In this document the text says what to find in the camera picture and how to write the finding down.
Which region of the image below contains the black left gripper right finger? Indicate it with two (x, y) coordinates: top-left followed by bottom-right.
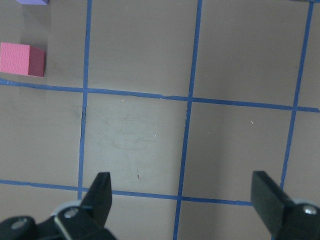
(250, 171), (320, 240)

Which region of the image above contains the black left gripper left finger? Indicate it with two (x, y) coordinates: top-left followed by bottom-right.
(54, 172), (116, 240)

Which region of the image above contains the pink foam cube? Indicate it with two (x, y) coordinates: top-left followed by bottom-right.
(0, 42), (46, 78)

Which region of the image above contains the purple foam cube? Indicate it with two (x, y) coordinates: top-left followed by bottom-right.
(16, 0), (49, 5)

